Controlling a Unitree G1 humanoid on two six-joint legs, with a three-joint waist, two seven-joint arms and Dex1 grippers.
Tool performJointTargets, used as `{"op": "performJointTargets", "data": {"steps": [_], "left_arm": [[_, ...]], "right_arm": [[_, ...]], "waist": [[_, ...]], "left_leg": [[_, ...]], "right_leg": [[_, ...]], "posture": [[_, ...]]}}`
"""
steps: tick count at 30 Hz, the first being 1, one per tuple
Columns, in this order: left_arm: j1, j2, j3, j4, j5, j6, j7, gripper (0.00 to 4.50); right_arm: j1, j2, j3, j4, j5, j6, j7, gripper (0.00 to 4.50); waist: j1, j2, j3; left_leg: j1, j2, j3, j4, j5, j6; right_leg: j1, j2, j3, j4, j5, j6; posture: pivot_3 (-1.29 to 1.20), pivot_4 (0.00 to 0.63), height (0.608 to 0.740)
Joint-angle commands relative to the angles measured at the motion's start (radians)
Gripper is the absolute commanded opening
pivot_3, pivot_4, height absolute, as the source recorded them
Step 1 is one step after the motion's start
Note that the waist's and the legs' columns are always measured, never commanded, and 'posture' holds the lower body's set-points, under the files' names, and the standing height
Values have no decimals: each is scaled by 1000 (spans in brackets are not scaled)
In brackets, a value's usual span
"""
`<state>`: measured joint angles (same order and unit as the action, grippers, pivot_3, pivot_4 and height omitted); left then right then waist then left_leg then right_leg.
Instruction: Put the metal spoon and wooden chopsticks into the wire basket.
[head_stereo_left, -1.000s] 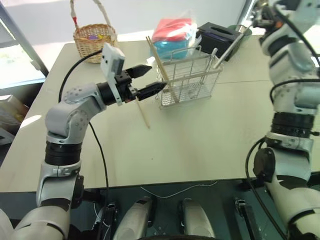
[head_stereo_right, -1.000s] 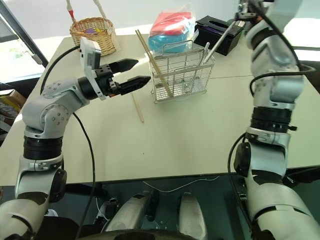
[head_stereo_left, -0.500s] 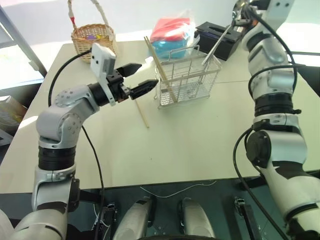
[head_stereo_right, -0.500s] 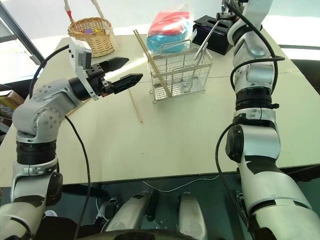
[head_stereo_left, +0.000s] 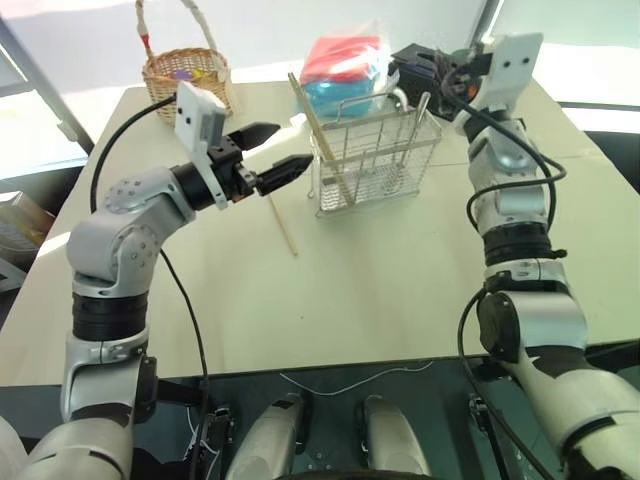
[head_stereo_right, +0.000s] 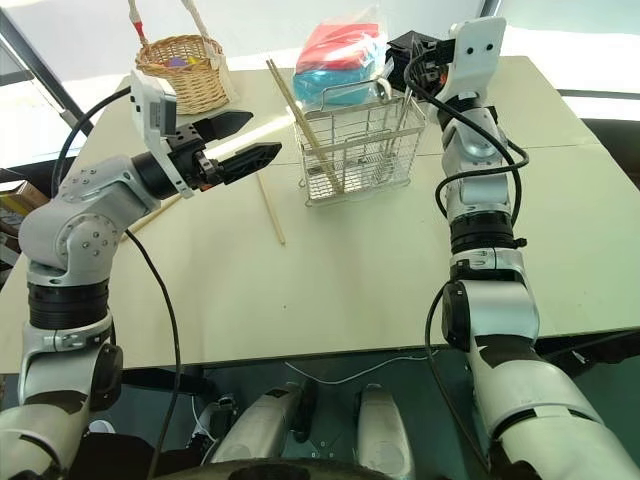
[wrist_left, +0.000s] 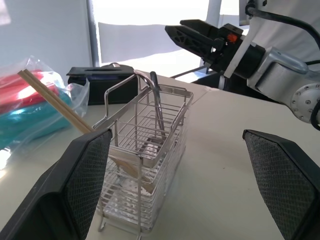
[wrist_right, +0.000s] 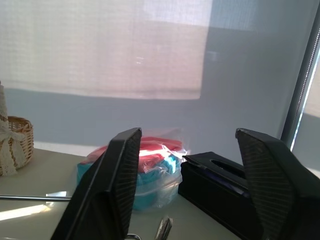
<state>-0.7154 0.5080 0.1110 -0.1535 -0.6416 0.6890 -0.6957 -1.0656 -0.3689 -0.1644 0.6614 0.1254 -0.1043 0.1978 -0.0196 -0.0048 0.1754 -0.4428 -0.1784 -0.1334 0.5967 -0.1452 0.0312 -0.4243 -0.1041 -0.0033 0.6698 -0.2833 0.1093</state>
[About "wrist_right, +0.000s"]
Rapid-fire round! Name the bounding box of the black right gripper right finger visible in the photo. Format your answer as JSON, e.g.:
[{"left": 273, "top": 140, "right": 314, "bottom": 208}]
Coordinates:
[{"left": 235, "top": 127, "right": 320, "bottom": 240}]

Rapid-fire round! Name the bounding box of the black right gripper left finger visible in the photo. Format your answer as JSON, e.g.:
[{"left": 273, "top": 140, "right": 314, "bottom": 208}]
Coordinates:
[{"left": 50, "top": 127, "right": 143, "bottom": 240}]

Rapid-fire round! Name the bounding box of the plastic bag of colourful cloths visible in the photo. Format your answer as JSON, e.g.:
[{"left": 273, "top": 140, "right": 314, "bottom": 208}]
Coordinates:
[{"left": 76, "top": 127, "right": 191, "bottom": 211}]

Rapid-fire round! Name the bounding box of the cream lace ribbon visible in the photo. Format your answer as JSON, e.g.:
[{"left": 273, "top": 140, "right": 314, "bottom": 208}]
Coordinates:
[{"left": 0, "top": 80, "right": 29, "bottom": 177}]

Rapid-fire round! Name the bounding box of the woven wicker basket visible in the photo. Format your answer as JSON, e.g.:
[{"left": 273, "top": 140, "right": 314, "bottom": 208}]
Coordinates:
[{"left": 7, "top": 115, "right": 35, "bottom": 169}]

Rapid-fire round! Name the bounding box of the metal spoon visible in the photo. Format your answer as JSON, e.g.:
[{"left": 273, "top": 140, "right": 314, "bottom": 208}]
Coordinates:
[{"left": 154, "top": 216, "right": 174, "bottom": 240}]

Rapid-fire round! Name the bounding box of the window blind bead chain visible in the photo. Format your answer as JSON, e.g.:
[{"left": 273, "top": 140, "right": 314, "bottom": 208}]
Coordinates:
[{"left": 289, "top": 30, "right": 320, "bottom": 152}]

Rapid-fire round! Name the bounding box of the grey window frame post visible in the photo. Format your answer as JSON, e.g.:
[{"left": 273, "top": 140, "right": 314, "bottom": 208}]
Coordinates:
[{"left": 279, "top": 0, "right": 320, "bottom": 148}]

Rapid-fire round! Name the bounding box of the black tissue box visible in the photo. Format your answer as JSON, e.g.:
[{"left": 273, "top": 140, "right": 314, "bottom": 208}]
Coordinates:
[{"left": 177, "top": 151, "right": 261, "bottom": 240}]

